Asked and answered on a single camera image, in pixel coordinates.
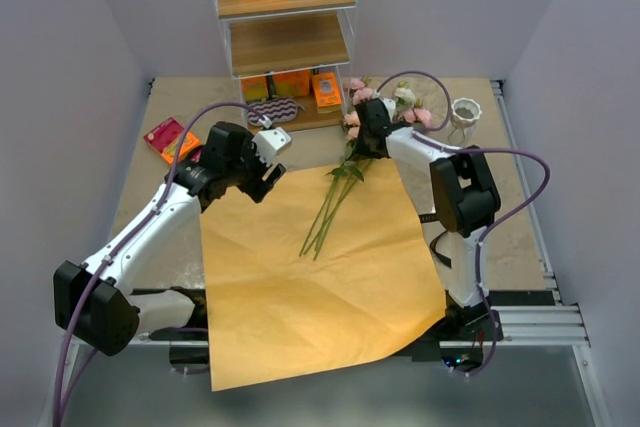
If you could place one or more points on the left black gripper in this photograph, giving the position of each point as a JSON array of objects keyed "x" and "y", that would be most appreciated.
[{"x": 258, "y": 187}]

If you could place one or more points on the orange wrapping paper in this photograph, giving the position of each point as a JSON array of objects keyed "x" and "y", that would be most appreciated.
[{"x": 274, "y": 313}]

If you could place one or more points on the pink flower bouquet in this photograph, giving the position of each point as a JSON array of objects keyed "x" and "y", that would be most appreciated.
[{"x": 352, "y": 168}]

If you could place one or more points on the black printed ribbon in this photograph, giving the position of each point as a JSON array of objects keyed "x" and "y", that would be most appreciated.
[{"x": 435, "y": 237}]

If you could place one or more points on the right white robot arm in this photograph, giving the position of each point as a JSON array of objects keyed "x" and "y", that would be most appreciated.
[{"x": 464, "y": 196}]

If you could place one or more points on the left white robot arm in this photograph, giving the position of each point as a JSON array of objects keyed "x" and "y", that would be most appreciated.
[{"x": 187, "y": 191}]

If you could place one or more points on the white ribbed vase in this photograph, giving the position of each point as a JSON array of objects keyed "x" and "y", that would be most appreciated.
[{"x": 465, "y": 116}]

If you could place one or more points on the purple wavy sponge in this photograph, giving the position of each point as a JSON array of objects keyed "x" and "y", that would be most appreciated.
[{"x": 278, "y": 110}]

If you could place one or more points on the orange box bottom left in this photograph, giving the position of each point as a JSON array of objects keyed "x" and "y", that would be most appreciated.
[{"x": 255, "y": 89}]

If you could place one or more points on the orange box bottom middle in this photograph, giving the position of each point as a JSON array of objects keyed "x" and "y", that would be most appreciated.
[{"x": 292, "y": 84}]

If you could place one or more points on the orange box bottom right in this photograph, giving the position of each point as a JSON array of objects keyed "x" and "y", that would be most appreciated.
[{"x": 327, "y": 92}]

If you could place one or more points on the pink orange snack box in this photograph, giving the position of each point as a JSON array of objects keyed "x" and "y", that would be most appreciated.
[{"x": 163, "y": 139}]

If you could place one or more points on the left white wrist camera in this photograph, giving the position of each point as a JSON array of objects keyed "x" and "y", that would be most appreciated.
[{"x": 271, "y": 143}]

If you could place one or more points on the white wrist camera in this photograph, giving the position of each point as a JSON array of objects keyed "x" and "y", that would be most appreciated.
[
  {"x": 271, "y": 143},
  {"x": 390, "y": 106}
]

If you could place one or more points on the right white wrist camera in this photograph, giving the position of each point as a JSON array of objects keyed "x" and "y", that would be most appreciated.
[{"x": 390, "y": 106}]

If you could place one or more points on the white wire wooden shelf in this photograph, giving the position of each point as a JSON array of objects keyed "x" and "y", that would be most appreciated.
[{"x": 267, "y": 37}]

